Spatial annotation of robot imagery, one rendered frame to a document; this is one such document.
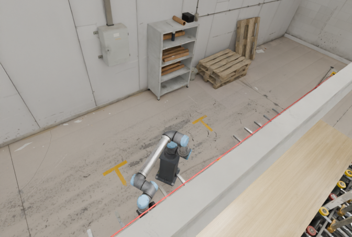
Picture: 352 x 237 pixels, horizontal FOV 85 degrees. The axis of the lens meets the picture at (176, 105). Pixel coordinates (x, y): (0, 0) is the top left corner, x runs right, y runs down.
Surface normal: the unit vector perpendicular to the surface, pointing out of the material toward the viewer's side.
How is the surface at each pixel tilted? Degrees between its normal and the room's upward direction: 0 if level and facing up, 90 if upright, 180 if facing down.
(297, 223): 0
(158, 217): 0
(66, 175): 0
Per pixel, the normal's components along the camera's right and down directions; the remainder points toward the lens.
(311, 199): 0.10, -0.72
